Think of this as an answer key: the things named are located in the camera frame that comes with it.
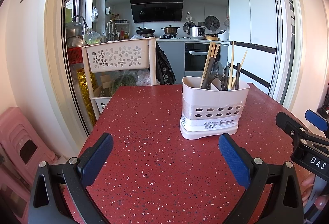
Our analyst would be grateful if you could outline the white perforated storage cart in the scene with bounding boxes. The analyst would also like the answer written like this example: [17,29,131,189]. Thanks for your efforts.
[81,37,157,121]

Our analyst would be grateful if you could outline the grey base cabinets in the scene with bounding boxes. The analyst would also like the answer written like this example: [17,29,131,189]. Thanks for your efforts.
[155,39,229,85]

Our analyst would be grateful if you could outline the white spice rack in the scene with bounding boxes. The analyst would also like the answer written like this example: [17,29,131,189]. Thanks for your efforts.
[106,21,130,41]

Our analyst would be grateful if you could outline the gold foil package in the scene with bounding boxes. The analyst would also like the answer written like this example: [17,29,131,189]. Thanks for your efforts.
[74,68,99,124]

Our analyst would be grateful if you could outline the black kitchen faucet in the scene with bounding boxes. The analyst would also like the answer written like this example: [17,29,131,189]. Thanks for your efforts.
[72,15,88,29]

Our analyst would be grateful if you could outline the metal pot lid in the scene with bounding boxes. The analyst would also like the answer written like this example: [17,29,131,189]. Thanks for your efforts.
[67,37,85,48]

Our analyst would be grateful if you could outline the black built-in oven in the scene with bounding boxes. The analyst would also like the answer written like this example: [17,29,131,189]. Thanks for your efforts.
[184,42,221,72]

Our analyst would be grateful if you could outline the large round black rack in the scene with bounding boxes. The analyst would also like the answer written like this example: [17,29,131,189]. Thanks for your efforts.
[205,15,220,29]

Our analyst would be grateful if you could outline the white kitchen appliance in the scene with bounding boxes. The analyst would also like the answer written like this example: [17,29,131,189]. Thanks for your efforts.
[217,30,230,42]

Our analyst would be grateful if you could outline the upright vacuum cleaner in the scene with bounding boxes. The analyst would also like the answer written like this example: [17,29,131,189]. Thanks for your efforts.
[317,93,329,118]

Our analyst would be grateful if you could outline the white plastic utensil holder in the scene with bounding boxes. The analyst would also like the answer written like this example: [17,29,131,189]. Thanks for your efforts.
[179,75,250,140]

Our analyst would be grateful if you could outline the black range hood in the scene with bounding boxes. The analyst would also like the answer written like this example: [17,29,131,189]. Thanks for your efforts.
[129,0,185,24]

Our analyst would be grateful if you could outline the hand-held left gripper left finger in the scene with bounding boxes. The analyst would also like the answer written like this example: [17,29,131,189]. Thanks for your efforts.
[27,133,114,224]

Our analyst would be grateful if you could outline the bag of green vegetables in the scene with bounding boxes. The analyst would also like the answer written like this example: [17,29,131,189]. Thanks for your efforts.
[109,71,138,97]

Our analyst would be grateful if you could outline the metal cooking pot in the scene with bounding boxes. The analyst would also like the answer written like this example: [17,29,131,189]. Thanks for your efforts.
[161,24,180,35]

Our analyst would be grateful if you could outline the black plastic bag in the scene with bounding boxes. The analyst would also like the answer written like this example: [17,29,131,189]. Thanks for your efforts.
[155,42,176,85]

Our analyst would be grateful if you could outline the silver rice cooker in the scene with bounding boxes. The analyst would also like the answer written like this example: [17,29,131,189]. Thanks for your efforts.
[188,26,206,39]

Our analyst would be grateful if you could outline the person's right hand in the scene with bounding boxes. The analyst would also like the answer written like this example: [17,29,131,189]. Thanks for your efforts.
[301,175,329,210]

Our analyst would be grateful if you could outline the pink plastic stool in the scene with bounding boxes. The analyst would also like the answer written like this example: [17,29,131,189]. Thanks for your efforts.
[0,107,61,224]

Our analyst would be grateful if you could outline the black wok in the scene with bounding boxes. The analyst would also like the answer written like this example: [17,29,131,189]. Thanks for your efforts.
[135,27,156,36]

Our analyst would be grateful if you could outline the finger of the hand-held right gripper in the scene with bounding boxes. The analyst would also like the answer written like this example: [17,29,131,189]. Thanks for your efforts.
[276,111,329,147]
[305,109,329,131]

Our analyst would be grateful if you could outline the red plastic basket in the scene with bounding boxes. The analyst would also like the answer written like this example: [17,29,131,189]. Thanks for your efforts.
[67,47,85,65]

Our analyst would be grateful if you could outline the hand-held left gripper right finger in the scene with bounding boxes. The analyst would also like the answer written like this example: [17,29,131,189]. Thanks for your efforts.
[218,133,305,224]

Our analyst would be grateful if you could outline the small round black rack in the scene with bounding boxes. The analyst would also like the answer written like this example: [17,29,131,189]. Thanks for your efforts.
[183,21,198,34]

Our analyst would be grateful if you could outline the white refrigerator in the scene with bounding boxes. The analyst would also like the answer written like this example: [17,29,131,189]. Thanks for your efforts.
[221,0,279,97]

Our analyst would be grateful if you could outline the white sliding door frame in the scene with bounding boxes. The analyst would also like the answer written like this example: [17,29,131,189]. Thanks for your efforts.
[44,0,306,137]

